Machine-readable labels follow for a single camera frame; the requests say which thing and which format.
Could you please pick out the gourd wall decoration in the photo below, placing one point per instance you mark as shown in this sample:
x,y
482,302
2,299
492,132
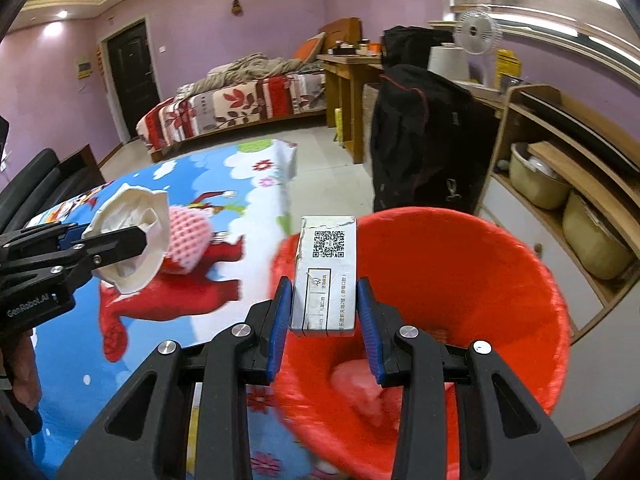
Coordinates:
x,y
237,6

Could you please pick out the small grey white carton box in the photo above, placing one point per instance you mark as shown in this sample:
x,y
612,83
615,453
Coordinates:
x,y
325,270

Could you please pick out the pink foam fruit net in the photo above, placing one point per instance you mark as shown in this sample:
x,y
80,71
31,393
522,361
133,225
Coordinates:
x,y
187,235

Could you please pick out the beige plastic basin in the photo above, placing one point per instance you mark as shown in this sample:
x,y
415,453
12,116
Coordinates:
x,y
540,187
595,245

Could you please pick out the wooden headboard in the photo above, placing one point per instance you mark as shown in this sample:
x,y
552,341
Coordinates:
x,y
342,30

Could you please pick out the wall electrical panel box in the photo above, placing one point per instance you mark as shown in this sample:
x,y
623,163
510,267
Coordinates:
x,y
84,69

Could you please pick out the orange pillow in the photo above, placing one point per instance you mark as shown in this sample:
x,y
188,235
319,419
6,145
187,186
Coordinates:
x,y
307,50

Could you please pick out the bed with red floral blanket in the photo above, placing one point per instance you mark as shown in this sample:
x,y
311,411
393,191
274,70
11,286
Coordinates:
x,y
225,105

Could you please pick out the black backpack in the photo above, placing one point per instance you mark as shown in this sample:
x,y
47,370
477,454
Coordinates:
x,y
410,45

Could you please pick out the dark wooden side table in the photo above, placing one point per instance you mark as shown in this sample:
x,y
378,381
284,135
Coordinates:
x,y
82,165

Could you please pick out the wooden desk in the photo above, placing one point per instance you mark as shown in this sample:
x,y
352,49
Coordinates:
x,y
355,90

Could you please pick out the wooden shelf cabinet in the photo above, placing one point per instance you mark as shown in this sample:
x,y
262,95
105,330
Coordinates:
x,y
540,240

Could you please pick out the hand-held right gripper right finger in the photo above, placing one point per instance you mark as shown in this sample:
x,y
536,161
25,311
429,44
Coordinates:
x,y
367,330

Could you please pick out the yellow box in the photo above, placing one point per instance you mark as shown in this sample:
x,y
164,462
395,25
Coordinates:
x,y
507,62

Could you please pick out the red lined trash bin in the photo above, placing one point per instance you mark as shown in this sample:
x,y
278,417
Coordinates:
x,y
450,285

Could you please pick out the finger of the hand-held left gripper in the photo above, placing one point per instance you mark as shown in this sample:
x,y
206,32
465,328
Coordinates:
x,y
115,247
70,236

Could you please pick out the black bag with red trim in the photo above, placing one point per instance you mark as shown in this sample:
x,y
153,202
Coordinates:
x,y
430,135

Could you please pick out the dark brown door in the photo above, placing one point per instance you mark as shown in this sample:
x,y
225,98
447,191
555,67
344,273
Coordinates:
x,y
132,75

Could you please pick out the row of small bottles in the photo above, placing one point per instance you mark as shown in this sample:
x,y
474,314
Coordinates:
x,y
350,49

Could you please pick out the white desk fan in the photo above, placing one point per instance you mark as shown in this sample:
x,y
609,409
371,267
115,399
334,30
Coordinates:
x,y
477,32

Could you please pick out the blue cartoon printed bedsheet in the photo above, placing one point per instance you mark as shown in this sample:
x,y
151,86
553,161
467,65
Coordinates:
x,y
150,360

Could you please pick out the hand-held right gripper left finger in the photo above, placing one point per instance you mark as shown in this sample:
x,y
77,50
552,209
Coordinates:
x,y
280,330

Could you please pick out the red hanging door decoration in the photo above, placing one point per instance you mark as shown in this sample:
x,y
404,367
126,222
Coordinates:
x,y
99,65

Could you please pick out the black sofa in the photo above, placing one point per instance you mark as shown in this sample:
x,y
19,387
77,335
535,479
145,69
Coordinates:
x,y
35,180

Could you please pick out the beige quilt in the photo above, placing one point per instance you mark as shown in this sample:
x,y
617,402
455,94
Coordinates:
x,y
250,67

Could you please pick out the white paper roll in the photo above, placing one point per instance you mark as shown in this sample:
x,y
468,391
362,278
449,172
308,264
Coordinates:
x,y
447,62

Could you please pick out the person's left hand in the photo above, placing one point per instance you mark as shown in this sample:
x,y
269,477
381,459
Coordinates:
x,y
25,380

